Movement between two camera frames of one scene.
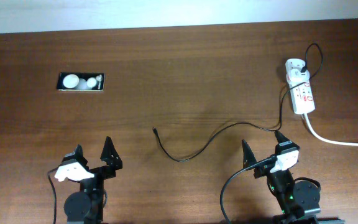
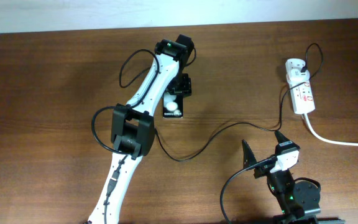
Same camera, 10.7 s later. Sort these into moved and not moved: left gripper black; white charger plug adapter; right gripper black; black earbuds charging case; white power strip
Moved: left gripper black; black earbuds charging case
Not moved: white charger plug adapter; right gripper black; white power strip
